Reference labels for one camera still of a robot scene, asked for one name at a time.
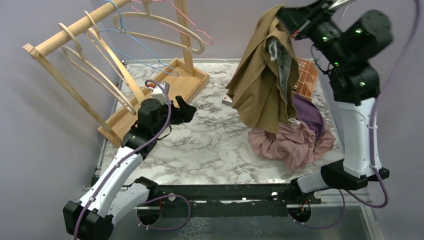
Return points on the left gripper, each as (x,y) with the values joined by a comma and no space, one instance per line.
(183,114)

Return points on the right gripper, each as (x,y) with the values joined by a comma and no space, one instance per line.
(298,21)

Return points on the brown skirt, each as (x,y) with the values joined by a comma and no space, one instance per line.
(255,88)

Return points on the pink wire hanger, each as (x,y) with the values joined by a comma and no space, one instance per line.
(195,24)

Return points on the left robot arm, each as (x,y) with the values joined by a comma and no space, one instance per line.
(95,214)

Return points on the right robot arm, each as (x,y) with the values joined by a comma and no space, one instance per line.
(355,85)

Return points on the wooden hanger right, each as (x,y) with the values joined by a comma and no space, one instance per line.
(140,23)

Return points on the wooden hanger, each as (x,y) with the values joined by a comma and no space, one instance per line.
(95,37)
(140,23)
(77,58)

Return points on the pink skirt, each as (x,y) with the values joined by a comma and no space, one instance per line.
(296,145)

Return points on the wooden hanger leftmost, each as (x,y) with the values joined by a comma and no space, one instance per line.
(77,58)

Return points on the wooden clothes rack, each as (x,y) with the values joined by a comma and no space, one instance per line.
(184,79)

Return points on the small white red box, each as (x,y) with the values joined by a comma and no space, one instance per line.
(226,100)

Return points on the peach plastic file organizer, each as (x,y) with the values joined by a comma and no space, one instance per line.
(306,82)

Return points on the purple garment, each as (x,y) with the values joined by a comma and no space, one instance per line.
(308,113)

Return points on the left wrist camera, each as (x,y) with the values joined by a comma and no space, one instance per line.
(157,93)

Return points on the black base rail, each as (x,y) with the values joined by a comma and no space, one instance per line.
(205,200)

